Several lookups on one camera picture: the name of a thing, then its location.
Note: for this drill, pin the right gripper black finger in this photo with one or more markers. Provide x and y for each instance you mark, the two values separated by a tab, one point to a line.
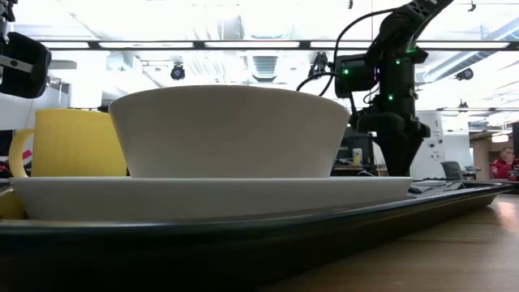
399	156

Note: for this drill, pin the beige ceramic bowl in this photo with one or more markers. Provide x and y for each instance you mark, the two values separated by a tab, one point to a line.
227	130

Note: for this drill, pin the white round plate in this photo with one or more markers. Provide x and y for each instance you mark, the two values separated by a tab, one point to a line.
202	198

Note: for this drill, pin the black plastic serving tray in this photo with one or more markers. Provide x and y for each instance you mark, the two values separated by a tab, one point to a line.
162	259

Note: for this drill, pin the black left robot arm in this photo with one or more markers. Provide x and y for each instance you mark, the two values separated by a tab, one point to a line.
6	10

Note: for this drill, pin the white tower appliance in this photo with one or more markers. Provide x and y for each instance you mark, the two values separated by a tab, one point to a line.
436	154

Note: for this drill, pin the pale bottle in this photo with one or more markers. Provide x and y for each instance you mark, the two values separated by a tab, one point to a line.
357	156

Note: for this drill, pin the black computer monitor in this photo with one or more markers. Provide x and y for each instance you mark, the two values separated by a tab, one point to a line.
354	144

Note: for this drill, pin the small grey office chair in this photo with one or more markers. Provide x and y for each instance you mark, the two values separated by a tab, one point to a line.
452	170

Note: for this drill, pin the black ceiling spotlight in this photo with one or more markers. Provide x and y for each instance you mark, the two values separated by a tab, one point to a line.
464	74
177	72

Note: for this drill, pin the seated person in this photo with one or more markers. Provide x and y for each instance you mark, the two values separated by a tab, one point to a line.
503	166

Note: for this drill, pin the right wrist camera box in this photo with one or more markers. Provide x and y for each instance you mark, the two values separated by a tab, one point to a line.
357	77

